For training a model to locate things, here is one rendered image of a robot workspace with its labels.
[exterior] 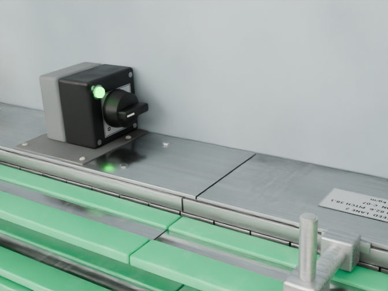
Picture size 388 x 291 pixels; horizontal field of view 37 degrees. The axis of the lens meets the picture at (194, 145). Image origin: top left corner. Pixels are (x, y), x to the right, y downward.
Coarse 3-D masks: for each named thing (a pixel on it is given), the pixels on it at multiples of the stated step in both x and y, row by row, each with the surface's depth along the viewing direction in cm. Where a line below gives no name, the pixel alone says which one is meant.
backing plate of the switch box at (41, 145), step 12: (132, 132) 70; (144, 132) 70; (24, 144) 68; (36, 144) 68; (48, 144) 68; (60, 144) 68; (72, 144) 67; (108, 144) 67; (120, 144) 67; (60, 156) 64; (72, 156) 64; (84, 156) 64; (96, 156) 64
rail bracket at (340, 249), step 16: (304, 224) 38; (304, 240) 38; (336, 240) 44; (352, 240) 44; (304, 256) 38; (320, 256) 43; (336, 256) 43; (352, 256) 44; (304, 272) 39; (320, 272) 40; (336, 272) 43; (288, 288) 39; (304, 288) 38; (320, 288) 39
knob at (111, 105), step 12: (108, 96) 65; (120, 96) 65; (132, 96) 66; (108, 108) 65; (120, 108) 65; (132, 108) 65; (144, 108) 66; (108, 120) 66; (120, 120) 65; (132, 120) 67
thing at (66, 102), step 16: (80, 64) 71; (96, 64) 71; (48, 80) 66; (64, 80) 65; (80, 80) 64; (96, 80) 64; (112, 80) 66; (128, 80) 68; (48, 96) 67; (64, 96) 65; (80, 96) 64; (48, 112) 68; (64, 112) 66; (80, 112) 65; (96, 112) 65; (48, 128) 69; (64, 128) 68; (80, 128) 66; (96, 128) 65; (112, 128) 67; (128, 128) 70; (80, 144) 67; (96, 144) 66
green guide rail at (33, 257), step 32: (0, 224) 70; (0, 256) 63; (32, 256) 63; (64, 256) 63; (96, 256) 62; (32, 288) 58; (64, 288) 57; (96, 288) 56; (128, 288) 57; (160, 288) 56; (192, 288) 56
